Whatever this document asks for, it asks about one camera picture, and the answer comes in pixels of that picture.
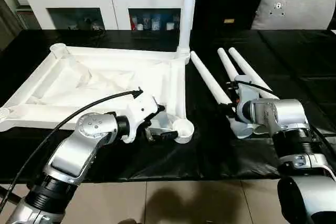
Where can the white plastic table top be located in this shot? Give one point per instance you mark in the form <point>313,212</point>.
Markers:
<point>92,82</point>

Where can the white sideboard with glass doors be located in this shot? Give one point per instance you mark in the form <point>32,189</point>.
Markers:
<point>105,3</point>

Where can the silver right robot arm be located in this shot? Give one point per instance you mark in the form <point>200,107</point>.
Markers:
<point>288,129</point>

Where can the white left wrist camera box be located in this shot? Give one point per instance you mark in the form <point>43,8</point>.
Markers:
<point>143,111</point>

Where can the white plastic table leg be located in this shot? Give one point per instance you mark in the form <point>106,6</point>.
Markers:
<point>187,19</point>
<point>249,72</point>
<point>227,64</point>
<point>210,79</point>

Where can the light grey cushion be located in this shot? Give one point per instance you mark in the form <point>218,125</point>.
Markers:
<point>294,9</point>

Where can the brown rounded robot part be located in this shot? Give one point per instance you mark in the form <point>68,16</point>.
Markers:
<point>131,221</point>

